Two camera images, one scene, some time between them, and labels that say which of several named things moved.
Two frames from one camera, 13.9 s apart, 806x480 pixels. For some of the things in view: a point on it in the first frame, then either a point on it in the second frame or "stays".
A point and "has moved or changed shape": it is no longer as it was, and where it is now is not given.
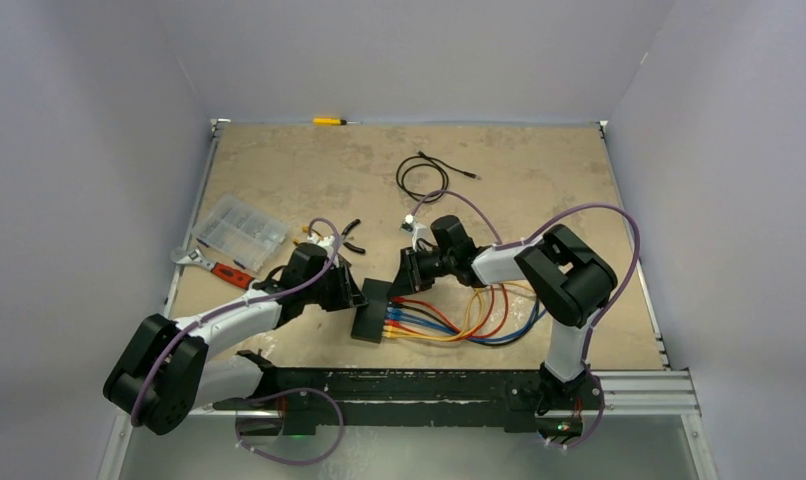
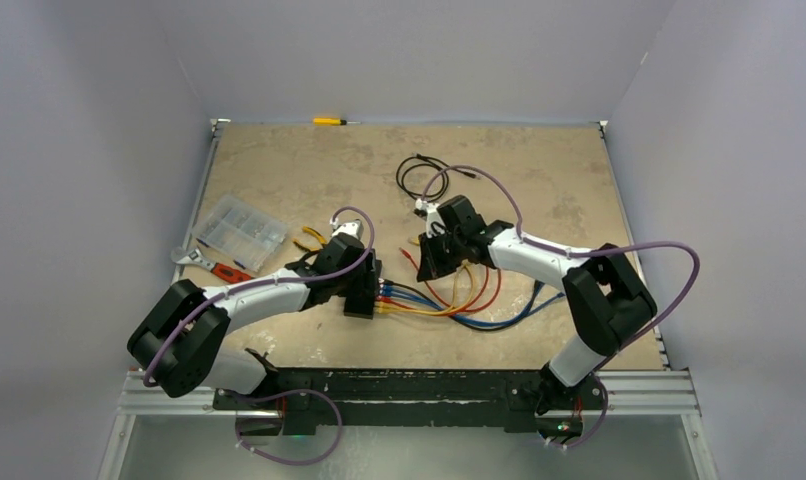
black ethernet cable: [430, 160] stays
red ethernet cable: [453, 326] has moved or changed shape
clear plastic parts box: [240, 232] stays
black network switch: [368, 320] has moved or changed shape
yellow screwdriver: [323, 121] stays
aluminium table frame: [623, 393] stays
